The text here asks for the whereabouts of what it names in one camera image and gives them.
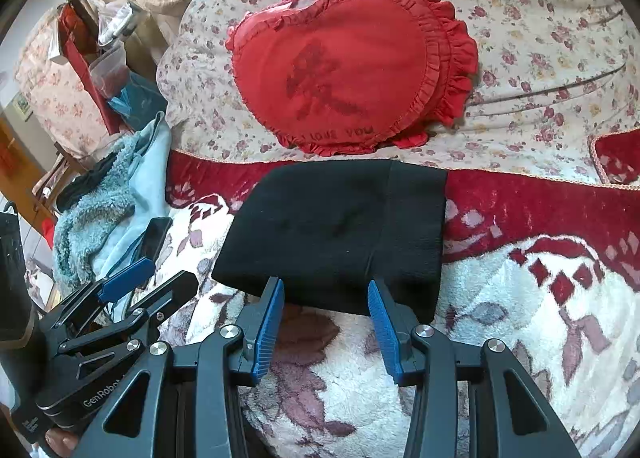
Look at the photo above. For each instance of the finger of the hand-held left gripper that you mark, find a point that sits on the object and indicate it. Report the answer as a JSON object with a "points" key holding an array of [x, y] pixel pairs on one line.
{"points": [[125, 278], [170, 290]]}

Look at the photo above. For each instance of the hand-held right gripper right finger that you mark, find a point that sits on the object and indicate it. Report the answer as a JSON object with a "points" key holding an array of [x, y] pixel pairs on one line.
{"points": [[384, 333]]}

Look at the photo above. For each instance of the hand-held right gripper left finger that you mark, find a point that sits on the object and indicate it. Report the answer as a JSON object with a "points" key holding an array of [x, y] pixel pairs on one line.
{"points": [[266, 333]]}

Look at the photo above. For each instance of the black pants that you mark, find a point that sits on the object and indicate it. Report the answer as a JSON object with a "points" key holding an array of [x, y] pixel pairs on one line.
{"points": [[340, 238]]}

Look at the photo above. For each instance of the person's left hand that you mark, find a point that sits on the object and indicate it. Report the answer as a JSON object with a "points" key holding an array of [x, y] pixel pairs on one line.
{"points": [[61, 443]]}

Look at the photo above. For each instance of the black smartphone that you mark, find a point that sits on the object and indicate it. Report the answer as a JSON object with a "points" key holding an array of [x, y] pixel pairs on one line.
{"points": [[152, 238]]}

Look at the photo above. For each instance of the light blue fleece jacket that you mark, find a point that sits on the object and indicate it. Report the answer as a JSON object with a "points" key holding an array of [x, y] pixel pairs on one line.
{"points": [[100, 218]]}

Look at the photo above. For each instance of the dark cloth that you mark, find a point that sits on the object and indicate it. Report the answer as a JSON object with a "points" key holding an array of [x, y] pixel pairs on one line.
{"points": [[87, 183]]}

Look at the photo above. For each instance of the brown wooden furniture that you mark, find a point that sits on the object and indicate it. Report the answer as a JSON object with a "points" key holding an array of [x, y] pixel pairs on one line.
{"points": [[52, 173]]}

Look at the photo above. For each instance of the red and white plush blanket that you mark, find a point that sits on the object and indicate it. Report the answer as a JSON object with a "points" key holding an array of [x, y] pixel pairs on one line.
{"points": [[525, 298]]}

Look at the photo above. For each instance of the blue plastic bag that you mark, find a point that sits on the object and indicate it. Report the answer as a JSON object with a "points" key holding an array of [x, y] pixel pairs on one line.
{"points": [[140, 101]]}

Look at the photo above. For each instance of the floral cloth cover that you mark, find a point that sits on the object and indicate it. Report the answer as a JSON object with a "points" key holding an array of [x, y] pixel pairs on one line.
{"points": [[47, 83]]}

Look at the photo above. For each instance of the clear plastic container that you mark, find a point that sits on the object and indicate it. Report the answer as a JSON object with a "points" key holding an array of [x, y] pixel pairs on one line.
{"points": [[110, 68]]}

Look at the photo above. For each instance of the clear plastic bag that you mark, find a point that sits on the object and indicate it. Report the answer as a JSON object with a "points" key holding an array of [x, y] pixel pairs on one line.
{"points": [[117, 21]]}

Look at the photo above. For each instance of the red heart-shaped ruffled pillow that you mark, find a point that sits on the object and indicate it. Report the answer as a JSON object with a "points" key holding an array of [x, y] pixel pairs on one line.
{"points": [[345, 63]]}

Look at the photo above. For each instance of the red patterned cushion with trim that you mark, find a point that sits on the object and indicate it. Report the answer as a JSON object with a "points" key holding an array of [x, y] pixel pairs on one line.
{"points": [[620, 158]]}

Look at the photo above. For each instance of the floral quilt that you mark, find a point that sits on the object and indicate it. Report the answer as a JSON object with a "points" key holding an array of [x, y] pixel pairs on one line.
{"points": [[525, 38]]}

